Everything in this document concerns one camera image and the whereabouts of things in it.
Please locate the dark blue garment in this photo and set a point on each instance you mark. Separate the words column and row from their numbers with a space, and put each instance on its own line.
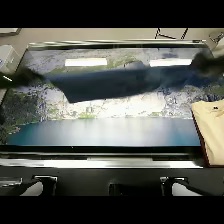
column 110, row 83

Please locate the cream garment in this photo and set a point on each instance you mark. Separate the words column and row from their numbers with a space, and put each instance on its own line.
column 211, row 130

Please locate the silver frame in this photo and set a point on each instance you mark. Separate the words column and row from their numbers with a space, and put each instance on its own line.
column 100, row 163

